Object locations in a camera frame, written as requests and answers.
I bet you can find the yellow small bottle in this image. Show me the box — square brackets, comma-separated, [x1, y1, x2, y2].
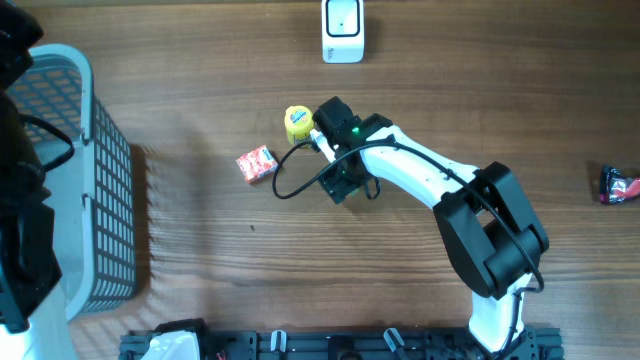
[284, 105, 315, 145]

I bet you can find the red white small carton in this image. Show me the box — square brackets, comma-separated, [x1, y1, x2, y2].
[236, 145, 278, 184]

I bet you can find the black red snack packet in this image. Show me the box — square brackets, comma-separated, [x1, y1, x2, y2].
[599, 165, 639, 205]

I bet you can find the round tin can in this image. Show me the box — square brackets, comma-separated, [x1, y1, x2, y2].
[347, 188, 360, 197]

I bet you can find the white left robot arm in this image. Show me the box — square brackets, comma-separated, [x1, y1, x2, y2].
[1, 1, 76, 359]

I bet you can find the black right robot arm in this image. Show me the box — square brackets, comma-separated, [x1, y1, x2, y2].
[311, 97, 549, 359]

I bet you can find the white barcode scanner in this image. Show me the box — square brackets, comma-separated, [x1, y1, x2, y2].
[321, 0, 365, 64]

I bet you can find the grey plastic basket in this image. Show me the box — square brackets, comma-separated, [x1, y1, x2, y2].
[8, 44, 137, 319]

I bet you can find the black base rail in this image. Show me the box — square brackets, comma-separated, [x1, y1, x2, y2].
[118, 317, 565, 360]

